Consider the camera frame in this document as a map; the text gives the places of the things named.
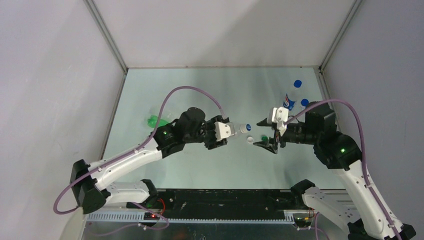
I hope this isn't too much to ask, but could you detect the green plastic bottle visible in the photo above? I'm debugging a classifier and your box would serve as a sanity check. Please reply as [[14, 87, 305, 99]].
[[146, 115, 169, 129]]

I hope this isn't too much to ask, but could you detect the left circuit board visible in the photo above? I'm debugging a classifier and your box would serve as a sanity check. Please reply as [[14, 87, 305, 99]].
[[143, 212, 161, 221]]

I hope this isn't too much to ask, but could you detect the blue cap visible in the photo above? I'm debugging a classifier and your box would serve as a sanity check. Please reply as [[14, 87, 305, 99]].
[[300, 98, 310, 108], [293, 79, 303, 88]]

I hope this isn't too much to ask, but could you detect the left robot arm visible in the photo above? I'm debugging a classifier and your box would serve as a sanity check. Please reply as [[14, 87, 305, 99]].
[[70, 107, 234, 215]]

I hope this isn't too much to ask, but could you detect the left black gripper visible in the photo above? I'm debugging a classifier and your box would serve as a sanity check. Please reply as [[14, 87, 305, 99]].
[[184, 115, 228, 150]]

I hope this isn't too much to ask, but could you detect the white cap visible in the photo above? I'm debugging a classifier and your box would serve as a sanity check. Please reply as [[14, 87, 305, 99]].
[[246, 136, 255, 144], [239, 123, 252, 134]]

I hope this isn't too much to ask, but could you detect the Pepsi label clear bottle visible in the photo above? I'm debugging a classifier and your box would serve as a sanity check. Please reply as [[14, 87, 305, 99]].
[[282, 82, 301, 111]]

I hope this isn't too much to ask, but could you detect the green cap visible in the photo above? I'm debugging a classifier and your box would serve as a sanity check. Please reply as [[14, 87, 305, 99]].
[[261, 135, 269, 142]]

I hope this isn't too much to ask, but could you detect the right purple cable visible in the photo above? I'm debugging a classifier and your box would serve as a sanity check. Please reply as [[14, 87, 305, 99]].
[[284, 98, 403, 240]]

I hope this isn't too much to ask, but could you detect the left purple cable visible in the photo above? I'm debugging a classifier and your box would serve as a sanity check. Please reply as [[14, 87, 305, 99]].
[[52, 86, 226, 216]]

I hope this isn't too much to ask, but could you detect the right circuit board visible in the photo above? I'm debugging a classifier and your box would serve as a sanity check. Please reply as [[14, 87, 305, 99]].
[[294, 217, 314, 229]]

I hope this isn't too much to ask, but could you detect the circuit board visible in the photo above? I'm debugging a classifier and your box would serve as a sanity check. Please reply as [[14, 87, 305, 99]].
[[143, 212, 161, 221], [294, 217, 314, 229]]

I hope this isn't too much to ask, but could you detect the purple cable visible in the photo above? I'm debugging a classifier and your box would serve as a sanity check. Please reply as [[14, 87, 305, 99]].
[[52, 86, 226, 216], [284, 98, 403, 240]]

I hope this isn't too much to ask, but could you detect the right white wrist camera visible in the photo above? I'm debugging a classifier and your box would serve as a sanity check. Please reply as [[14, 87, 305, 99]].
[[266, 106, 289, 136]]

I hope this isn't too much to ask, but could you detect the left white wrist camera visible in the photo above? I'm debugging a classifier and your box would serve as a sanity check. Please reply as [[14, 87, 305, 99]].
[[214, 121, 235, 142]]

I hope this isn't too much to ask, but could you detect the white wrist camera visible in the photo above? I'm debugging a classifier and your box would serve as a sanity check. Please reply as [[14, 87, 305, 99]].
[[214, 121, 235, 142], [266, 106, 289, 136]]

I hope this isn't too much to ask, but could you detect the clear bottle beside green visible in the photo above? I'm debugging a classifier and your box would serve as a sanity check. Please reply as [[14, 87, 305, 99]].
[[149, 105, 179, 122]]

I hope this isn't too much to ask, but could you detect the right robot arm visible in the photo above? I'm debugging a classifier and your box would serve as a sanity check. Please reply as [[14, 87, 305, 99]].
[[256, 100, 416, 240]]

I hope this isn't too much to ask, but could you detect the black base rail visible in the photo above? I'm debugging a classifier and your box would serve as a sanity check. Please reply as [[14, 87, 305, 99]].
[[140, 188, 317, 221]]

